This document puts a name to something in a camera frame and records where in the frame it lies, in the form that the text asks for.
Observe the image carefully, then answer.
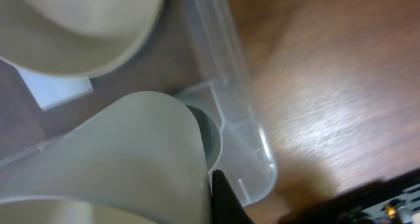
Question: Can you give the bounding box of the cream cup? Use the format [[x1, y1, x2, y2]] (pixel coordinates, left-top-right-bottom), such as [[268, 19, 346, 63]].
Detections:
[[1, 91, 211, 223]]

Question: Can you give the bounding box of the clear plastic storage bin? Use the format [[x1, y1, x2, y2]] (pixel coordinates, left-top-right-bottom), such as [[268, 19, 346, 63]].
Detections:
[[1, 0, 278, 206]]

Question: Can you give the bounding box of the grey translucent cup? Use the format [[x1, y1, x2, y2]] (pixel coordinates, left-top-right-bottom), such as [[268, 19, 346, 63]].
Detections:
[[178, 97, 223, 173]]

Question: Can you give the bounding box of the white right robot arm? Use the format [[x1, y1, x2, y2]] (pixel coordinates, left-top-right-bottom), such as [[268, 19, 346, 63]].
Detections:
[[278, 169, 419, 224]]

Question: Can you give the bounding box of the cream bowl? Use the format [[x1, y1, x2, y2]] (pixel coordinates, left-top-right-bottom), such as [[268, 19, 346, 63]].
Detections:
[[1, 0, 164, 78]]

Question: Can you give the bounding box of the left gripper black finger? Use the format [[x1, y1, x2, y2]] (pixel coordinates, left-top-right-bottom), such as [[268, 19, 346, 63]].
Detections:
[[211, 169, 254, 224]]

